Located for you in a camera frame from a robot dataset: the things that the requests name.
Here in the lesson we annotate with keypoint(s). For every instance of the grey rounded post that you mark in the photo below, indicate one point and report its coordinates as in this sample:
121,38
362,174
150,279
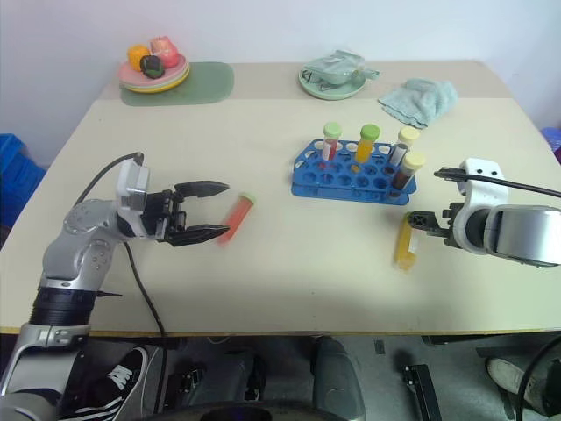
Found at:
337,377

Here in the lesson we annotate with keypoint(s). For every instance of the labelled tube with yellow cap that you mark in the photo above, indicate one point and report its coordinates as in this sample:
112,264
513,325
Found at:
403,147

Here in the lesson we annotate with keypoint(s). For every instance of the yellow plate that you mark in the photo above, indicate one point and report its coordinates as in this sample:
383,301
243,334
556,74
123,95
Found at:
162,89

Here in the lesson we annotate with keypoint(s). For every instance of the dark toy food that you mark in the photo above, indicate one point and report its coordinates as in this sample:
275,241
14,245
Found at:
152,66

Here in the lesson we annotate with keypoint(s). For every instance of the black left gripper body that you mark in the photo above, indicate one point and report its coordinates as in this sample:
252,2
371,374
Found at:
164,215

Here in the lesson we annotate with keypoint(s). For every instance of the orange tube with green cap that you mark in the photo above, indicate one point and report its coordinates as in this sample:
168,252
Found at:
365,147

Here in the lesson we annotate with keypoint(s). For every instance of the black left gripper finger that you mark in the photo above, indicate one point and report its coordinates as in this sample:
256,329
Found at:
203,188
199,234

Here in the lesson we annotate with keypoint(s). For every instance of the black metal bracket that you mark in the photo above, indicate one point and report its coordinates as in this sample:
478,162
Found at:
423,390

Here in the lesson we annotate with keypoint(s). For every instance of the light teal towel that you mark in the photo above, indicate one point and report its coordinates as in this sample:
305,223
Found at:
421,101

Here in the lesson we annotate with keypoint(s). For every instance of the white shoe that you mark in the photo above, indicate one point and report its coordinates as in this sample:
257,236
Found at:
508,377

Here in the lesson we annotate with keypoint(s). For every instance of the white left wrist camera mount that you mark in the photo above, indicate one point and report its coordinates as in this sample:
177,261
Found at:
131,184

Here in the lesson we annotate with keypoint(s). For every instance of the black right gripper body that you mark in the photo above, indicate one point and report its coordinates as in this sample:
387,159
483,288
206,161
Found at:
448,230

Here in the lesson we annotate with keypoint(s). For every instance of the pink plate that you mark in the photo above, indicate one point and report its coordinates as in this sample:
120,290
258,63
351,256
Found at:
131,74

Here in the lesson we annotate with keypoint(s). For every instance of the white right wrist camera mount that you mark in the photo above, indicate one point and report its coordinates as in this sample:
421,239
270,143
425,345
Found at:
480,193

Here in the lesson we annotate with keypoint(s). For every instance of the clear plastic bag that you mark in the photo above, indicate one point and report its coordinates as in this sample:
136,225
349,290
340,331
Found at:
337,66

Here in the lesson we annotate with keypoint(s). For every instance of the pink-red tube pale green cap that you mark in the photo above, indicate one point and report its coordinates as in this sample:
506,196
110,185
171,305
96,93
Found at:
239,217

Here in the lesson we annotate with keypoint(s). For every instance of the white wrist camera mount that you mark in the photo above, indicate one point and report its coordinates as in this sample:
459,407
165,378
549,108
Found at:
480,193
131,184

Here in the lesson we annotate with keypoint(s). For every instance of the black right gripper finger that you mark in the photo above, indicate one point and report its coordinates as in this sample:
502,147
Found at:
423,220

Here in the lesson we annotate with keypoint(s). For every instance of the yellow toy corn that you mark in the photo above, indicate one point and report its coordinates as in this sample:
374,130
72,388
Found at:
137,56

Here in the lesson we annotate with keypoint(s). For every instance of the red tube with green cap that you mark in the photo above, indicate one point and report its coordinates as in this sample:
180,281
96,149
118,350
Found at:
331,144

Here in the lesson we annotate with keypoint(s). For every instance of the dark brown tube yellow cap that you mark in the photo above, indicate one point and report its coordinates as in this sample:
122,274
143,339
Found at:
405,173

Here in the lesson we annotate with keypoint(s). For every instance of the blue and purple bin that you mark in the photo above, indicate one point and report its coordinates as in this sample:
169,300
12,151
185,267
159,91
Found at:
553,142

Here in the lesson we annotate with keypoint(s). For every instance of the black and white sneaker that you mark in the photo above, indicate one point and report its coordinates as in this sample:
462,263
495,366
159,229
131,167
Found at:
118,381

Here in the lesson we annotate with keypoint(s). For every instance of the pink toy fruit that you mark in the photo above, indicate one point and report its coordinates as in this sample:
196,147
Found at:
165,50

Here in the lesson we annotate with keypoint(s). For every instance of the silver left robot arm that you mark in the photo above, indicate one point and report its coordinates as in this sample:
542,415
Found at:
74,250

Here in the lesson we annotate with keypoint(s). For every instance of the blue test tube rack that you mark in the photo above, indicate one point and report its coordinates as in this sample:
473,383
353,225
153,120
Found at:
342,184

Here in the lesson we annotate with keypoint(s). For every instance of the yellow test tube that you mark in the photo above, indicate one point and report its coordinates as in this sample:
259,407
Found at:
405,254

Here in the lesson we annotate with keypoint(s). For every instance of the blue plastic crate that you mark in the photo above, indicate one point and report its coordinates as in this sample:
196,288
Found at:
17,171

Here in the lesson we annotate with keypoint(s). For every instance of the green placemat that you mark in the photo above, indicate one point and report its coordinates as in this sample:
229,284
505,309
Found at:
206,83

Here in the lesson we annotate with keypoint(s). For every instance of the pale green plate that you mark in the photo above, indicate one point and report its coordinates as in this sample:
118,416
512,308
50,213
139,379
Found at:
333,91

